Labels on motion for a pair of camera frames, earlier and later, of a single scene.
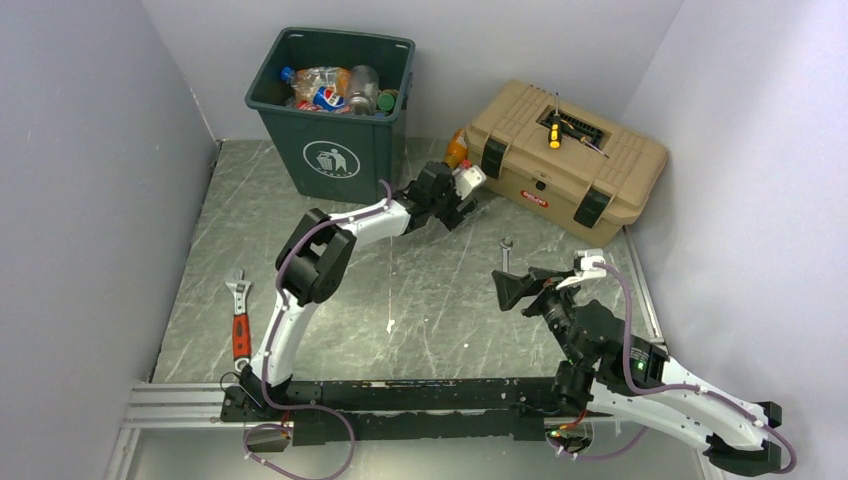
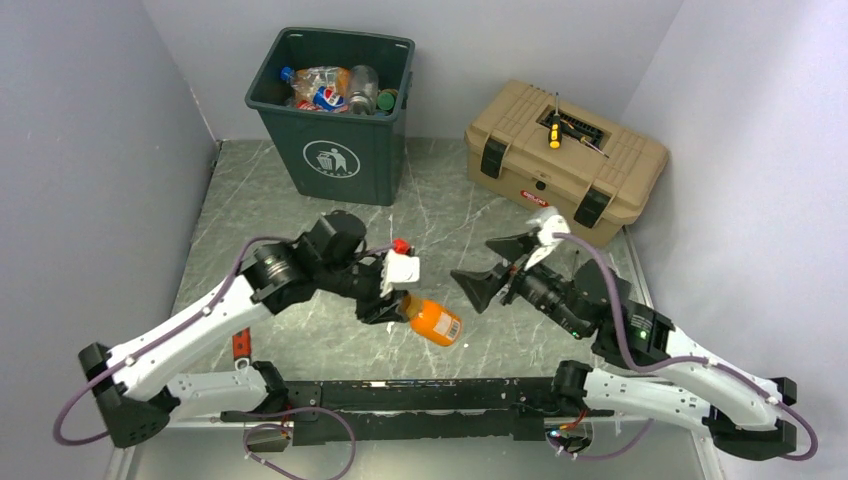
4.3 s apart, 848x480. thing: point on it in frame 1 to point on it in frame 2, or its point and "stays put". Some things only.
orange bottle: [456, 149] to [431, 320]
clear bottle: [363, 90] stays put
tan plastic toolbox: [591, 184] stays put
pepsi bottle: [318, 88] stays put
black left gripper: [451, 217] to [383, 310]
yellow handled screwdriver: [555, 127] stays put
